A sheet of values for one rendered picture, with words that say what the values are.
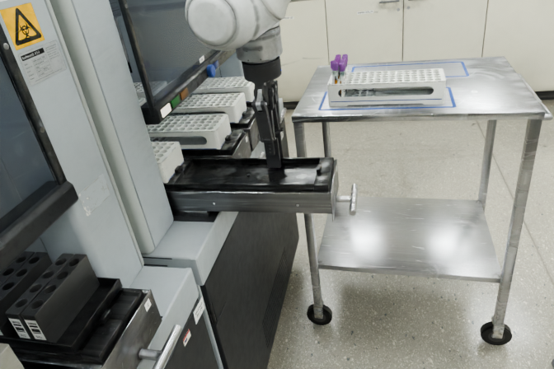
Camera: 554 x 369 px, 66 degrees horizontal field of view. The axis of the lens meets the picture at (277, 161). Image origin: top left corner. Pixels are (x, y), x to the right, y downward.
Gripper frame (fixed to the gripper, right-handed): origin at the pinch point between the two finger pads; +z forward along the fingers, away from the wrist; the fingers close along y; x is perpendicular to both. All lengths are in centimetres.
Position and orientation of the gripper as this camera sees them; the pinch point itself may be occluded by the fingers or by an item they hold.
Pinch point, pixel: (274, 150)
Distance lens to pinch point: 92.1
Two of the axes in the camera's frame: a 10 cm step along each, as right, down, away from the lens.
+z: 1.3, 8.7, 4.8
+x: 9.7, -0.1, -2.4
